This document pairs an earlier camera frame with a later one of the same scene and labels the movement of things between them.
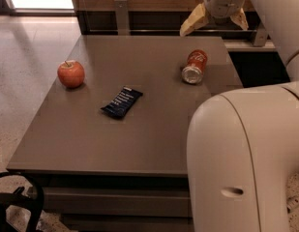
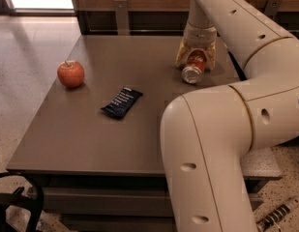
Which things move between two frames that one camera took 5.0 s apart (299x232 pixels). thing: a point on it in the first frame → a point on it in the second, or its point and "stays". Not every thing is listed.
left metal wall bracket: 122,11 stays
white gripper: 224,4 → 199,37
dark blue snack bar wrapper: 123,102 stays
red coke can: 194,66 stays
